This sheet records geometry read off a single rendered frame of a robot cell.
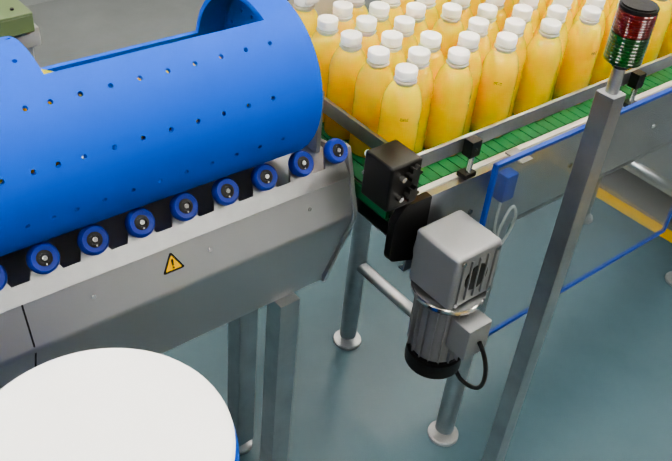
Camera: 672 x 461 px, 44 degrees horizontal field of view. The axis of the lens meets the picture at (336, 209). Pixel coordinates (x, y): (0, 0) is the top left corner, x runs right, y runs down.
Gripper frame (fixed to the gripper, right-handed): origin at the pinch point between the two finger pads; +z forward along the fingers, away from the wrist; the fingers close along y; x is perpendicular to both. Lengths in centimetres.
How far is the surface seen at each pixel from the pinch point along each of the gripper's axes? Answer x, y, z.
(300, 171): -20.4, 27.8, 19.0
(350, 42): -1.5, 15.9, 5.0
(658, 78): 77, 35, 25
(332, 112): -4.5, 16.3, 18.4
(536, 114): 29, 37, 18
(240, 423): -20, 12, 102
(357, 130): -4.5, 23.6, 18.3
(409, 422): 22, 29, 115
